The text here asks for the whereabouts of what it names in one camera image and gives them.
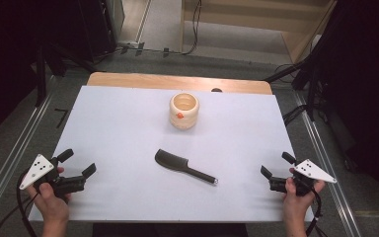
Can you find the person's right hand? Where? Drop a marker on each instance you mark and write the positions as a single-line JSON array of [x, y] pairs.
[[296, 204]]

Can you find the person's left hand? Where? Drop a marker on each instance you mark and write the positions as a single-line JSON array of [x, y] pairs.
[[51, 204]]

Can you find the black metal stand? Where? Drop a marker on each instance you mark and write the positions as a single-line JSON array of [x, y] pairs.
[[41, 75]]

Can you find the small dark table knob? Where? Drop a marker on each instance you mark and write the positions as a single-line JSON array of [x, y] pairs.
[[216, 90]]

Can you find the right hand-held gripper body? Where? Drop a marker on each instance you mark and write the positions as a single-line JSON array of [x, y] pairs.
[[312, 172]]

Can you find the metal floor rail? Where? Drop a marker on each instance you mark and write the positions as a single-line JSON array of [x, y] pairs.
[[13, 156], [325, 161]]

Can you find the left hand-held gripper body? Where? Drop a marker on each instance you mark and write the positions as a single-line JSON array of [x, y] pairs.
[[37, 170]]

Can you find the black spatula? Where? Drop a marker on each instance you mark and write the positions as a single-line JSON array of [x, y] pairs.
[[177, 163]]

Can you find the black curtain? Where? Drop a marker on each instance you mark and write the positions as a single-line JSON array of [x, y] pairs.
[[10, 49], [365, 82]]

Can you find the grey cabinet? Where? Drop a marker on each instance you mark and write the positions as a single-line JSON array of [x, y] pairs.
[[115, 18]]

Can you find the white table board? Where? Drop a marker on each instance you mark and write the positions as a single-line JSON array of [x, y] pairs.
[[128, 131]]

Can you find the person's dark clothing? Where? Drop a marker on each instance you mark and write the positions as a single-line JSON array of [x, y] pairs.
[[169, 230]]

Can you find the wooden table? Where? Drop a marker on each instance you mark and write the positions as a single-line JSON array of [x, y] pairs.
[[151, 80]]

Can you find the cream ceramic cup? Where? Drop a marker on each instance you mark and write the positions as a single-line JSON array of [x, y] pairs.
[[184, 111]]

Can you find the wooden cabinet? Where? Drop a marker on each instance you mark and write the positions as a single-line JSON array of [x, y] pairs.
[[253, 23]]

